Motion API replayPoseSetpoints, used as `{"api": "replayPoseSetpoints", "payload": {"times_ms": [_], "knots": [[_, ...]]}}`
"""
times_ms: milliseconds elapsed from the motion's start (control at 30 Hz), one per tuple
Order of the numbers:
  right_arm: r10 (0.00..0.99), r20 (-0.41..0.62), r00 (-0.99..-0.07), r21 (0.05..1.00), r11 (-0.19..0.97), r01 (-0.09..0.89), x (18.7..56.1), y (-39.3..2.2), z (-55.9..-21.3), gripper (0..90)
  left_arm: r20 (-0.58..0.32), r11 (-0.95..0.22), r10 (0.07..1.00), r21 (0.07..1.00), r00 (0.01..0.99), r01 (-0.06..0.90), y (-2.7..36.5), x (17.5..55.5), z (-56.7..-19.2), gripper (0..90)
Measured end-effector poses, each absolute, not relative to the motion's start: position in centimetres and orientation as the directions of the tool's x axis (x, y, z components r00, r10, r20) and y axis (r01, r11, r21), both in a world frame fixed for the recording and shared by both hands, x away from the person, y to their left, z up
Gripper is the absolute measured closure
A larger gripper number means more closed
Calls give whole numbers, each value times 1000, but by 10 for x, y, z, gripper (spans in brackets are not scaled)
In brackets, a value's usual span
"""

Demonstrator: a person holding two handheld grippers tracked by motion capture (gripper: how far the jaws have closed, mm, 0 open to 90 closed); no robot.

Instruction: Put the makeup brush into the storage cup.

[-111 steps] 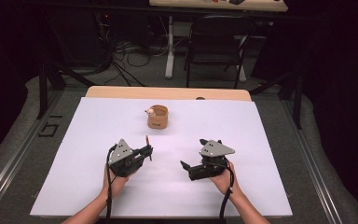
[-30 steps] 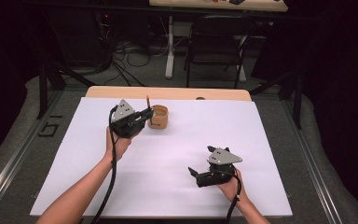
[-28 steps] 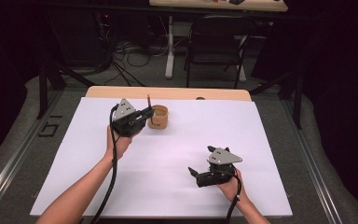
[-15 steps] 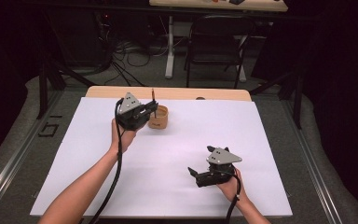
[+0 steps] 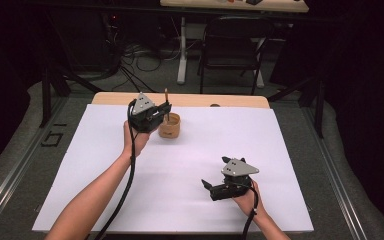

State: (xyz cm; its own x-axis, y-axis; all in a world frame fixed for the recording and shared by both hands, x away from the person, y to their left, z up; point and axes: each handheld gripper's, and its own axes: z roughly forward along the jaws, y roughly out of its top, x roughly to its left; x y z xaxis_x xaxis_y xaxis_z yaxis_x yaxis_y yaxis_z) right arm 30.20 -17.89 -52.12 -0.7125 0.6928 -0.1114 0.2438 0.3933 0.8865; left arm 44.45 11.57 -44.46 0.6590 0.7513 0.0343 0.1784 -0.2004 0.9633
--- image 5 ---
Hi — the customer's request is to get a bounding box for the tan bag-shaped pen holder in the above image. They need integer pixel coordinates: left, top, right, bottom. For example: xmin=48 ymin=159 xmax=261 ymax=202
xmin=157 ymin=112 xmax=182 ymax=139

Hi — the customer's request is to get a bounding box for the dark green makeup brush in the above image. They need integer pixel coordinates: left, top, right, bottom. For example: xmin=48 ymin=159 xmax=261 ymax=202
xmin=163 ymin=87 xmax=171 ymax=123

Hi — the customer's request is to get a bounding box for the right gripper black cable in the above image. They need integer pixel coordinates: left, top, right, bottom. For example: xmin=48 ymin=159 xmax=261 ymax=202
xmin=240 ymin=181 xmax=260 ymax=240

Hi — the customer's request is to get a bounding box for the light wooden desk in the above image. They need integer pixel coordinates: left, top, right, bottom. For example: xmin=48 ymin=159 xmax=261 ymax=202
xmin=159 ymin=0 xmax=310 ymax=90

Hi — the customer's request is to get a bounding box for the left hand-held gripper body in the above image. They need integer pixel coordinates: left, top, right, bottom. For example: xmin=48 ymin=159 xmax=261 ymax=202
xmin=127 ymin=92 xmax=164 ymax=134

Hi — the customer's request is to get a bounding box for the person's left hand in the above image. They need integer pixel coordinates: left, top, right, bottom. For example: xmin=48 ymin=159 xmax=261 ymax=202
xmin=122 ymin=120 xmax=152 ymax=158

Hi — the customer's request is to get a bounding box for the black folding chair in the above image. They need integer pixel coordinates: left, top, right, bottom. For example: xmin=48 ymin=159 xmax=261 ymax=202
xmin=197 ymin=15 xmax=275 ymax=97

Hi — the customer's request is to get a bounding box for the person's right hand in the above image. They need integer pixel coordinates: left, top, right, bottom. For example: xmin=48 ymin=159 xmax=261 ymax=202
xmin=231 ymin=179 xmax=265 ymax=218

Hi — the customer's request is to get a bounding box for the black metal stand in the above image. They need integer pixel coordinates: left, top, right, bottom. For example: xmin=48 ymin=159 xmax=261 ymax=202
xmin=39 ymin=49 xmax=104 ymax=129
xmin=267 ymin=75 xmax=325 ymax=139

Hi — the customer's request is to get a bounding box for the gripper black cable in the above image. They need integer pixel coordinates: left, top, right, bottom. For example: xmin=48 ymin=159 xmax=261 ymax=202
xmin=240 ymin=181 xmax=260 ymax=240
xmin=94 ymin=99 xmax=139 ymax=240

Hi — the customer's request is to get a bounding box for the bundle of floor cables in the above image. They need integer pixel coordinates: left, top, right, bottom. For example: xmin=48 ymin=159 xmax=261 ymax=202
xmin=104 ymin=19 xmax=184 ymax=94

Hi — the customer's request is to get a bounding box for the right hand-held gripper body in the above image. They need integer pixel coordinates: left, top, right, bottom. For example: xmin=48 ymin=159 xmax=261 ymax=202
xmin=209 ymin=158 xmax=261 ymax=202

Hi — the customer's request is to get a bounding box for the aluminium floor rail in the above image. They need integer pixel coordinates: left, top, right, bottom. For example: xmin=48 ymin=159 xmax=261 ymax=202
xmin=0 ymin=96 xmax=68 ymax=234
xmin=301 ymin=105 xmax=369 ymax=240

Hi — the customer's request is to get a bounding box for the white paper sheet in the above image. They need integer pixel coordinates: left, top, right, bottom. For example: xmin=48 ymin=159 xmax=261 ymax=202
xmin=32 ymin=103 xmax=315 ymax=234

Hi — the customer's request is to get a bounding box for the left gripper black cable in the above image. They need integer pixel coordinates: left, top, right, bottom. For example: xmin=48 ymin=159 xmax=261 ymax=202
xmin=94 ymin=99 xmax=139 ymax=240

